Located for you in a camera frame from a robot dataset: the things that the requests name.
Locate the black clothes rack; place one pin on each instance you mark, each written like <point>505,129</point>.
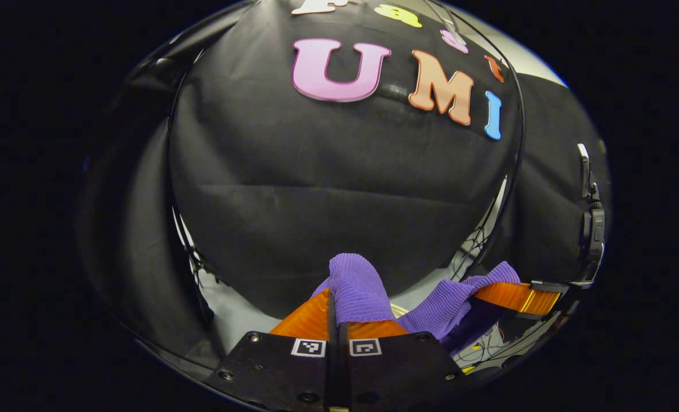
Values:
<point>521,149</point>

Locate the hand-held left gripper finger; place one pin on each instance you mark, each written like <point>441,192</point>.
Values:
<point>345,372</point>
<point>332,372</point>

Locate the black backdrop cloth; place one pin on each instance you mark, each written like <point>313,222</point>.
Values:
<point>316,189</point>

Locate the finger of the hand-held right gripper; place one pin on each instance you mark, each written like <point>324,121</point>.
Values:
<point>511,296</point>

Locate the purple ribbed sweater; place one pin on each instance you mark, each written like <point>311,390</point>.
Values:
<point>356,286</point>

